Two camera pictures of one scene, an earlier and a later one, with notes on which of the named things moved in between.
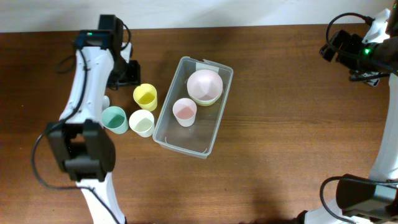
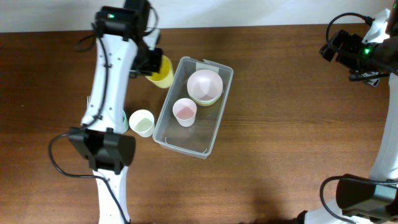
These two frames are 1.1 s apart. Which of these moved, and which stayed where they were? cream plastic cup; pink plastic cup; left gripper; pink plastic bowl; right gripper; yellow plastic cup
Moved: yellow plastic cup; left gripper
Stayed: cream plastic cup; pink plastic bowl; pink plastic cup; right gripper
